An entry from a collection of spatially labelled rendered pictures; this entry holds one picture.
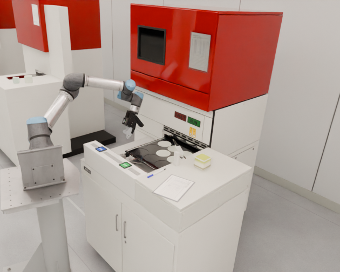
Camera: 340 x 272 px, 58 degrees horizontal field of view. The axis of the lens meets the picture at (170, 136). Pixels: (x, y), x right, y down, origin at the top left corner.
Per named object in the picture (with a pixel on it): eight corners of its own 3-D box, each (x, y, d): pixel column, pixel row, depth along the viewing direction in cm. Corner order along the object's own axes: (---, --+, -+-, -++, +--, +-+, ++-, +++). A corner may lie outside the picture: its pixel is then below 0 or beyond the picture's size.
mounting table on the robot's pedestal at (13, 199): (5, 229, 165) (0, 210, 159) (3, 186, 200) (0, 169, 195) (89, 209, 184) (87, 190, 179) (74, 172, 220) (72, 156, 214)
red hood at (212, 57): (192, 72, 293) (198, 5, 268) (268, 93, 241) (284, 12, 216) (129, 83, 245) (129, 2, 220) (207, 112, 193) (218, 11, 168)
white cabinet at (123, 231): (147, 215, 286) (149, 136, 253) (231, 281, 225) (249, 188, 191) (85, 249, 245) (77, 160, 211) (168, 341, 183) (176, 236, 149)
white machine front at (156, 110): (136, 127, 267) (136, 82, 250) (208, 164, 214) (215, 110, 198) (133, 128, 265) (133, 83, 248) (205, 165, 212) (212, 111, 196)
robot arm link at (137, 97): (133, 91, 237) (143, 94, 239) (129, 104, 237) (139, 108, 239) (134, 90, 229) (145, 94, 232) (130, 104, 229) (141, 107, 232)
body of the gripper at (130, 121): (121, 124, 233) (126, 109, 234) (130, 127, 239) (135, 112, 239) (126, 126, 227) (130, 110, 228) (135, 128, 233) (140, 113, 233)
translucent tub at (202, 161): (201, 162, 187) (202, 152, 184) (210, 167, 182) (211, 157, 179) (192, 166, 182) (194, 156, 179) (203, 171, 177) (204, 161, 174)
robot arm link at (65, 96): (23, 135, 186) (68, 72, 213) (24, 143, 199) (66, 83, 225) (41, 144, 188) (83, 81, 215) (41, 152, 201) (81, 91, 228)
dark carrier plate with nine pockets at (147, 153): (164, 138, 232) (164, 137, 231) (198, 155, 210) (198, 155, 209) (127, 151, 209) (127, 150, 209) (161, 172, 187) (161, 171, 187)
